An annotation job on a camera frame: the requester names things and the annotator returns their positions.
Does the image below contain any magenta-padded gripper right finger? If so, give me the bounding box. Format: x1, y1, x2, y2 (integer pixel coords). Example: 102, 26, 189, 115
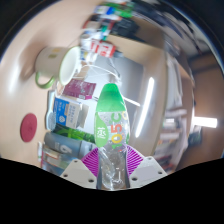
124, 145, 168, 188

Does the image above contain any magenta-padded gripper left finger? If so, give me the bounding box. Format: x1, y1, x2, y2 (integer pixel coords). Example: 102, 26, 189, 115
59, 148, 100, 188

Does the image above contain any clear drink bottle green cap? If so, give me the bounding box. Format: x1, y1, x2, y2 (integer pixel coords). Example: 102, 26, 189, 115
94, 83, 131, 191

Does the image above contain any grey tumbler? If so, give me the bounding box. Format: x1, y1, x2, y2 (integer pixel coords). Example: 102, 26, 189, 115
44, 132, 97, 157

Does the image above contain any green glass bottle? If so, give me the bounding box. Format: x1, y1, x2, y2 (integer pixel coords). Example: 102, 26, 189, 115
54, 125, 98, 144

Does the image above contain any blue and white carton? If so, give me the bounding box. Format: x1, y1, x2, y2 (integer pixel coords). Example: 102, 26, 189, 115
53, 96, 84, 129

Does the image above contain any under-shelf light bar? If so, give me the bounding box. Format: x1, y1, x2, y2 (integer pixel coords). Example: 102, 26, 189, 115
134, 77, 155, 138

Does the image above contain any flat round red coaster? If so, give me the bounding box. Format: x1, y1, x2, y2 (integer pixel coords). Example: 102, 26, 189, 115
19, 113, 38, 143

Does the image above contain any ceiling light tube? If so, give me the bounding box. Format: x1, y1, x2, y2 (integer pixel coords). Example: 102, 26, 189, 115
193, 116, 218, 129

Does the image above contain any red and white can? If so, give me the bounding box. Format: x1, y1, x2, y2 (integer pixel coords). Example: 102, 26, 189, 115
89, 39, 117, 58

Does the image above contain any white cable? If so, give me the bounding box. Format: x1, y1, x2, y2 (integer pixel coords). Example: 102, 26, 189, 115
79, 63, 141, 108

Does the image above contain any white mug green handle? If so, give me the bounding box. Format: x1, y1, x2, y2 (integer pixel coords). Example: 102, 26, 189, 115
34, 45, 83, 90

